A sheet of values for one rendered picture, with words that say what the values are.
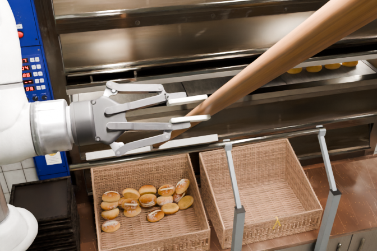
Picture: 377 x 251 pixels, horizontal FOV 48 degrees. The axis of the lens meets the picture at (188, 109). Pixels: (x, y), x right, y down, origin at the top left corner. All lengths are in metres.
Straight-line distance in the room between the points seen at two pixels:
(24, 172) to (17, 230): 0.83
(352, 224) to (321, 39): 2.23
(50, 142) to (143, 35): 1.37
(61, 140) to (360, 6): 0.52
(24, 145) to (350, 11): 0.53
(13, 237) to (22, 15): 0.90
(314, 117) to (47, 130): 2.06
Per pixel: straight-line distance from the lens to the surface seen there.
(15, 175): 2.43
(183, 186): 2.40
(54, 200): 2.16
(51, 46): 2.00
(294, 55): 0.40
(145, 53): 2.03
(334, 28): 0.34
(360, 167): 2.94
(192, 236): 2.16
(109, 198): 2.37
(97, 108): 0.72
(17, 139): 0.70
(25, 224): 1.65
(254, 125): 2.43
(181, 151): 1.92
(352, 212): 2.62
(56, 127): 0.69
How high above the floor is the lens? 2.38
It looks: 34 degrees down
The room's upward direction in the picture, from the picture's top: straight up
